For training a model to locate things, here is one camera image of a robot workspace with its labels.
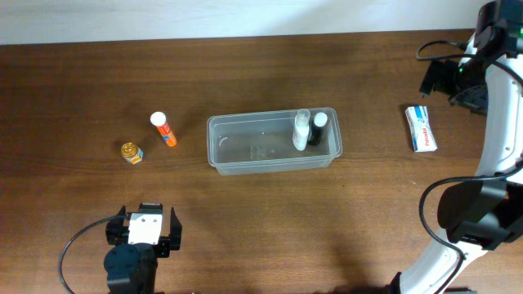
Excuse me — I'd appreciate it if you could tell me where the white blue medicine box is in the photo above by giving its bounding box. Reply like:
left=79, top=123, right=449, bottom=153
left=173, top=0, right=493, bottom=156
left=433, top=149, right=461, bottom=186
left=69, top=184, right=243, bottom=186
left=405, top=105, right=437, bottom=153

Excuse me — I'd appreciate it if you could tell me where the dark bottle white cap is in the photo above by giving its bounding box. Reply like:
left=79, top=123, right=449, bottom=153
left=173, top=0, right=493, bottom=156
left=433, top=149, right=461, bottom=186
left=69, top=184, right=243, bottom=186
left=307, top=112, right=329, bottom=145

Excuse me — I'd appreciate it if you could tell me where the white spray bottle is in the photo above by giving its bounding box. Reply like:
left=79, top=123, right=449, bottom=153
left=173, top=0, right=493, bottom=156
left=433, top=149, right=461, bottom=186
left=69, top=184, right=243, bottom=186
left=293, top=109, right=311, bottom=151

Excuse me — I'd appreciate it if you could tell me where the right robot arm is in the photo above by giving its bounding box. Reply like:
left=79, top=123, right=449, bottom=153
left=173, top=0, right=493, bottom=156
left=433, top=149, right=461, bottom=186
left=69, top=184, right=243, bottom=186
left=384, top=0, right=522, bottom=293

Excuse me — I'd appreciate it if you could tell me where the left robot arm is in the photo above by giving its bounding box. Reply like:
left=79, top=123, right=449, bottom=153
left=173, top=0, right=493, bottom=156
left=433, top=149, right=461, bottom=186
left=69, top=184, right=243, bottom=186
left=104, top=203, right=182, bottom=294

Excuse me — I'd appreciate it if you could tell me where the clear plastic container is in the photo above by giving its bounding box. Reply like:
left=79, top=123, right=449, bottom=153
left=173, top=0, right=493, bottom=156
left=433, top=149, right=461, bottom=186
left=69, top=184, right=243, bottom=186
left=207, top=107, right=342, bottom=176

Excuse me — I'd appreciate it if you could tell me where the small gold-lid balm jar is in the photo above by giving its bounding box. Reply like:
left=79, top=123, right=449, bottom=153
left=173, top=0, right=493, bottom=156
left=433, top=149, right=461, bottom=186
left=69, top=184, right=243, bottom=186
left=120, top=142, right=143, bottom=164

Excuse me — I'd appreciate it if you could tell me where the orange tablet tube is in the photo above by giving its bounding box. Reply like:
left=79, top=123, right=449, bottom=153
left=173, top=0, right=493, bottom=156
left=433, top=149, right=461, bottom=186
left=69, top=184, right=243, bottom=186
left=150, top=112, right=177, bottom=147

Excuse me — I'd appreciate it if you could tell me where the left black cable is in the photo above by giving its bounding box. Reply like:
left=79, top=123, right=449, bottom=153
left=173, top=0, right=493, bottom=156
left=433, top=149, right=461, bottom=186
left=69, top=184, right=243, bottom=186
left=58, top=216, right=119, bottom=294

